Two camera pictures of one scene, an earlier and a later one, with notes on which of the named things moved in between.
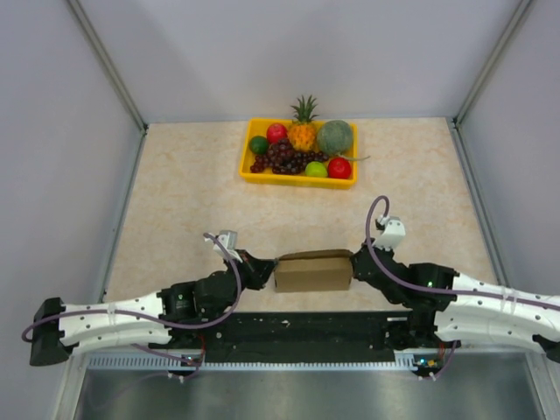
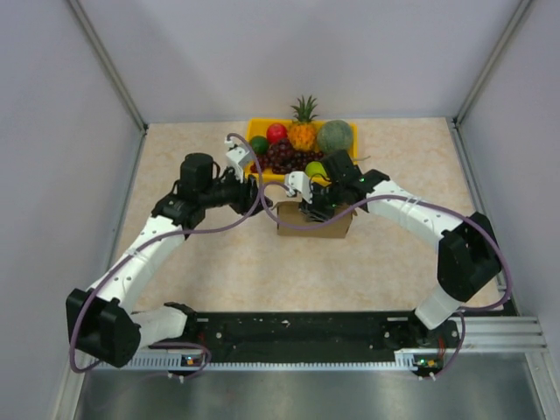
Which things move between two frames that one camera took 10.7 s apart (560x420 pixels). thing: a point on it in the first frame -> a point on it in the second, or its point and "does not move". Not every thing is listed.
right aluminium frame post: (514, 24) does not move
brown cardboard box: (313, 270) -> (335, 230)
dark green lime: (258, 144) does not move
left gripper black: (258, 271) -> (248, 196)
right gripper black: (363, 247) -> (313, 211)
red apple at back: (275, 132) does not move
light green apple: (316, 169) does not move
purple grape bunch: (282, 158) does not move
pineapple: (303, 132) does not move
